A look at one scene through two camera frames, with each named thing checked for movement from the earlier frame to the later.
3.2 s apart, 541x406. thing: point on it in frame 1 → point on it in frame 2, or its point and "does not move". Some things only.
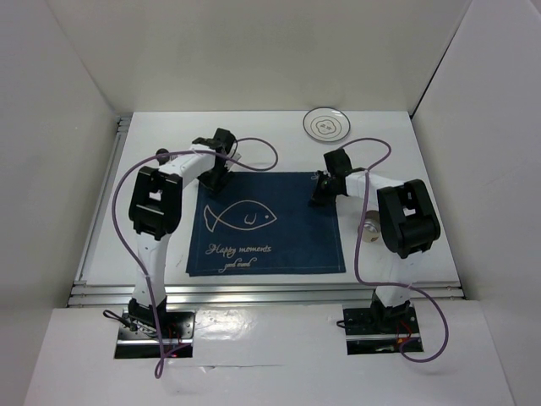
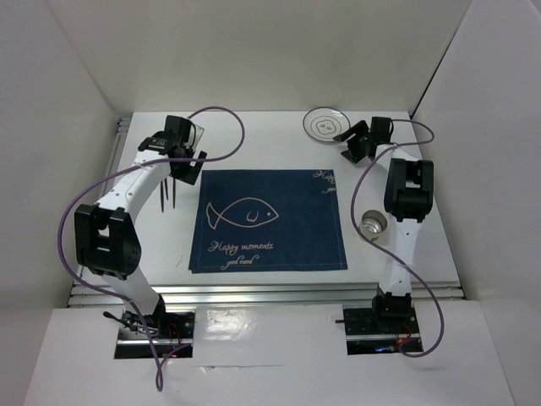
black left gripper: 217,183 → 188,173
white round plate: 326,123 does not move
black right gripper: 319,198 → 361,128
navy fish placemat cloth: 264,223 does not move
